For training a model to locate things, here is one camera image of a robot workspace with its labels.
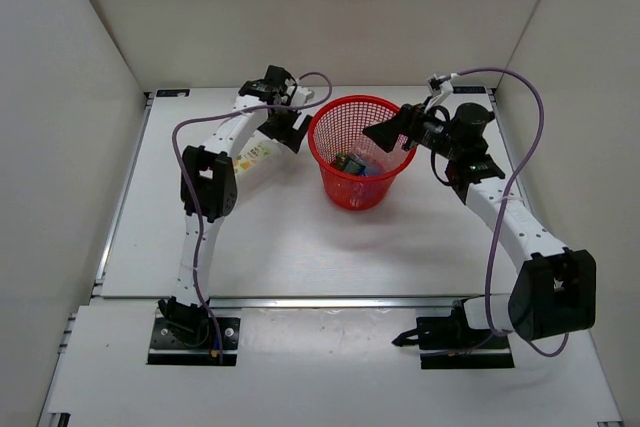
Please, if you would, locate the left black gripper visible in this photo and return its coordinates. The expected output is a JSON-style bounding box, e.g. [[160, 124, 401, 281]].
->
[[258, 100, 314, 153]]

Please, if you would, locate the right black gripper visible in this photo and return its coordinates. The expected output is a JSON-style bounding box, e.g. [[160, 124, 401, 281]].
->
[[366, 97, 463, 161]]

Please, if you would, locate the white juice bottle fruit label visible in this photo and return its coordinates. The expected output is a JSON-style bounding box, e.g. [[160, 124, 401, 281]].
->
[[233, 140, 282, 184]]

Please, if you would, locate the clear bottle blue label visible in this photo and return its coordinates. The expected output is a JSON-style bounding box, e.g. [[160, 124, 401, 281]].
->
[[358, 161, 385, 177]]

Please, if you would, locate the clear bottle green label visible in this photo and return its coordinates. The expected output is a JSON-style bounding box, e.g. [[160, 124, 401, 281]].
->
[[331, 152, 367, 176]]

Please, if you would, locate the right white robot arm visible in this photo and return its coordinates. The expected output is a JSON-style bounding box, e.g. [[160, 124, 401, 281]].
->
[[363, 102, 596, 347]]

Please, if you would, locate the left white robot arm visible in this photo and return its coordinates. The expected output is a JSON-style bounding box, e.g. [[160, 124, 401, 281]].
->
[[158, 65, 317, 360]]

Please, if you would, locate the red plastic mesh basket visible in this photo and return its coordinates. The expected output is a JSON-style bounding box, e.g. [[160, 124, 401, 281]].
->
[[307, 94, 416, 211]]

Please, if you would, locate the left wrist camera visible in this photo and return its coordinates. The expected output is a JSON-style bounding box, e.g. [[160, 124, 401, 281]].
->
[[287, 86, 315, 108]]

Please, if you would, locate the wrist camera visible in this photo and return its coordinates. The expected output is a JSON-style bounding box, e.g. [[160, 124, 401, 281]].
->
[[287, 86, 315, 108], [426, 73, 458, 108]]

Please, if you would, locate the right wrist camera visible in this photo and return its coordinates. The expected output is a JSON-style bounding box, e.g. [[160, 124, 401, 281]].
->
[[426, 73, 458, 108]]

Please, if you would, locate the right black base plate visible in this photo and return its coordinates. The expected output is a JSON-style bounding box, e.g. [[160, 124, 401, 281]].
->
[[391, 300, 515, 370]]

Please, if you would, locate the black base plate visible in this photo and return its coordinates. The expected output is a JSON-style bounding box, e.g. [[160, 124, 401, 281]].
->
[[147, 313, 241, 367], [391, 300, 515, 370]]

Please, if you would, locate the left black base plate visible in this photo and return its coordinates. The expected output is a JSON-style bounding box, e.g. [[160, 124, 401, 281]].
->
[[147, 313, 241, 367]]

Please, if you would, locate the aluminium table rail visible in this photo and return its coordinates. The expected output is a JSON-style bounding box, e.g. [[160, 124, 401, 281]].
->
[[89, 294, 466, 310]]

